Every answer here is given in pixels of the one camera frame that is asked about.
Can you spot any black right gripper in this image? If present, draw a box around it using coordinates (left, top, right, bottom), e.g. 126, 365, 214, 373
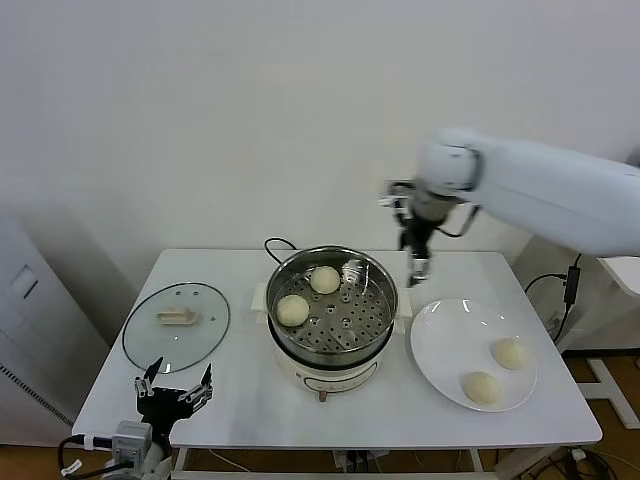
397, 213, 437, 289

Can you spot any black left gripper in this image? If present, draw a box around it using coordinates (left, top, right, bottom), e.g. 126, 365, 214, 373
134, 355, 215, 436

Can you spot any glass lid with cream handle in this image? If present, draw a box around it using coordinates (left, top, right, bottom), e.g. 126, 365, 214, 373
121, 283, 231, 375

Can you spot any white steamed baozi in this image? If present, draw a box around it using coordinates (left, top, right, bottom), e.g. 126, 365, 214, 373
462, 370, 504, 405
492, 337, 530, 371
309, 265, 340, 295
276, 294, 310, 328

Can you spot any stainless steel steamer basket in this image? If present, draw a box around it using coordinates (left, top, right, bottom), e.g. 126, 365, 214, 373
264, 244, 400, 369

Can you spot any white round plate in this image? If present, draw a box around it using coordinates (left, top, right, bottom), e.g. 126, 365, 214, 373
409, 298, 539, 412

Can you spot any cream electric cooker base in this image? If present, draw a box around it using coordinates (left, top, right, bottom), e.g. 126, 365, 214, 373
248, 282, 414, 404

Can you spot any white metal cabinet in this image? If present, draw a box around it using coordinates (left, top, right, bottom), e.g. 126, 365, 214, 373
0, 207, 112, 449

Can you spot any white power strip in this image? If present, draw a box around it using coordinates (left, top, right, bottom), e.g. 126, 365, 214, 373
332, 449, 389, 472

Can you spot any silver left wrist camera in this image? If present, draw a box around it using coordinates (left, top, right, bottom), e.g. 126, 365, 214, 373
110, 420, 154, 469

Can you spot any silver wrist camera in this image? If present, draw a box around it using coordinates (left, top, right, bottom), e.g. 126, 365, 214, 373
377, 179, 417, 222
110, 420, 154, 469

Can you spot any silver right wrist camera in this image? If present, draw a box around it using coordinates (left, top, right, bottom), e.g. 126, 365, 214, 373
377, 179, 417, 222

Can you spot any black left wrist camera cable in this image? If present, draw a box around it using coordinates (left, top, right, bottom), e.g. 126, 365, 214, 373
57, 433, 119, 477

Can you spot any black cooker power cord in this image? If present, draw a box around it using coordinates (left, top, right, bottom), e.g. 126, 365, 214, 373
263, 238, 296, 266

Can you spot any white table frame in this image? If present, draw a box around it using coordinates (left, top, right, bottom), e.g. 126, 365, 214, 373
167, 444, 506, 480

